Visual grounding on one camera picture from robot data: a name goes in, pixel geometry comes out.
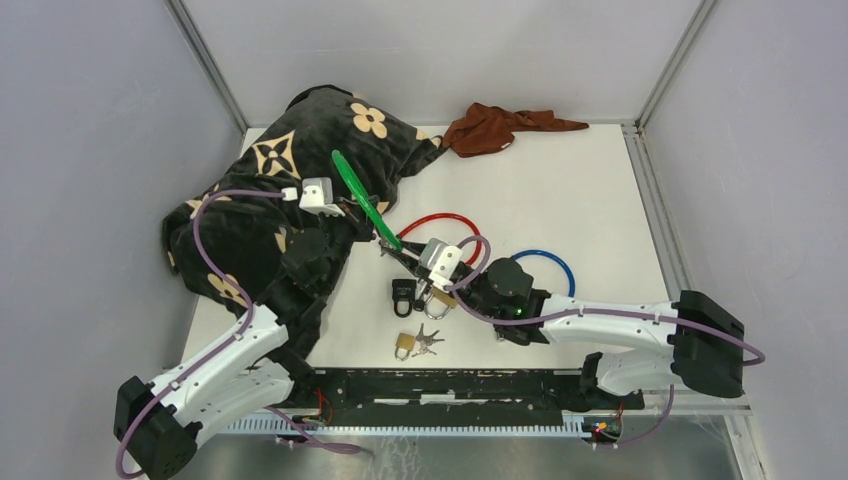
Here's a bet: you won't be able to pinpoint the green cable lock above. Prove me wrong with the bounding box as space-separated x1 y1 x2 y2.
331 150 403 251

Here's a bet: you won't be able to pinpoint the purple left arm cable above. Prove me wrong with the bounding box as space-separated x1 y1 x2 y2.
115 190 299 480

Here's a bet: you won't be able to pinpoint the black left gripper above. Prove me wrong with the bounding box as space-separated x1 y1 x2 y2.
313 195 380 292

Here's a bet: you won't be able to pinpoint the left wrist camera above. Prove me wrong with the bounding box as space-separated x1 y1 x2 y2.
299 177 345 217

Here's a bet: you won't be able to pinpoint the small brass padlock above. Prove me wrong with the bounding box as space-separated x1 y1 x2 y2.
394 332 416 362

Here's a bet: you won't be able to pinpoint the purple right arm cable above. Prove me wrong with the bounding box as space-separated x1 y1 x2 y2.
449 235 766 448

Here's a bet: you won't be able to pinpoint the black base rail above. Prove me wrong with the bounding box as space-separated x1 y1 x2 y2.
283 368 645 427

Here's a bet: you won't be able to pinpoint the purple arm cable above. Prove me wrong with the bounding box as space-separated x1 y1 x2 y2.
115 190 299 480
449 235 766 448

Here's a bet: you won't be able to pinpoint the small padlock keys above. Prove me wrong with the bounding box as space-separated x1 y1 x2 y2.
412 324 443 357

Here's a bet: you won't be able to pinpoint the black padlock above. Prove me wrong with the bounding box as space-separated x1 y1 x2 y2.
391 278 417 318

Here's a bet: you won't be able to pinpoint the green cable lock keys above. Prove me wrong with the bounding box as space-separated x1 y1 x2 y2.
378 240 392 257

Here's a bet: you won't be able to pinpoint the white slotted cable duct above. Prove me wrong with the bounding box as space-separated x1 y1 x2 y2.
222 412 591 440

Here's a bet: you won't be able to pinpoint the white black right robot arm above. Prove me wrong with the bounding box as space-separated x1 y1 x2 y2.
381 239 755 408

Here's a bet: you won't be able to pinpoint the brown crumpled cloth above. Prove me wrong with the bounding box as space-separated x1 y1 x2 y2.
442 103 590 158

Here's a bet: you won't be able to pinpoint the blue cable lock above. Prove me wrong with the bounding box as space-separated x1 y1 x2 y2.
511 249 577 297

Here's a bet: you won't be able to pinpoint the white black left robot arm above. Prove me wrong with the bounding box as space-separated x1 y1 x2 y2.
115 193 327 479

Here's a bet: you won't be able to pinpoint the black floral patterned blanket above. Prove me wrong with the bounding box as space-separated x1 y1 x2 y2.
161 85 445 358

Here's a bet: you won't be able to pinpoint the red cable lock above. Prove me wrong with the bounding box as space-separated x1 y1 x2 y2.
396 212 484 266

